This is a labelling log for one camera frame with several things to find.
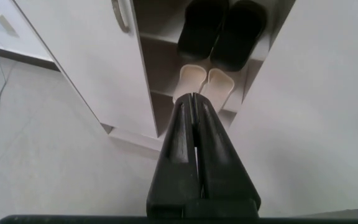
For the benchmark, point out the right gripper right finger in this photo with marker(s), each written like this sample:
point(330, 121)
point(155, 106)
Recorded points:
point(225, 174)

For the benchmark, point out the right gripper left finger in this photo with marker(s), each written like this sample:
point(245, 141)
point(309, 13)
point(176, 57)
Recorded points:
point(176, 174)

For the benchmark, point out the beige slipper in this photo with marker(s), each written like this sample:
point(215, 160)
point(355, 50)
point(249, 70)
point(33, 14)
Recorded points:
point(190, 81)
point(219, 87)

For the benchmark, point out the white shoe cabinet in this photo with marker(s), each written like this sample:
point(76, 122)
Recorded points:
point(163, 71)

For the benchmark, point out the black slipper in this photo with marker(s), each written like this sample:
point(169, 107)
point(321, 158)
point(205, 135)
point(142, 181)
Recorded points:
point(201, 29)
point(238, 37)

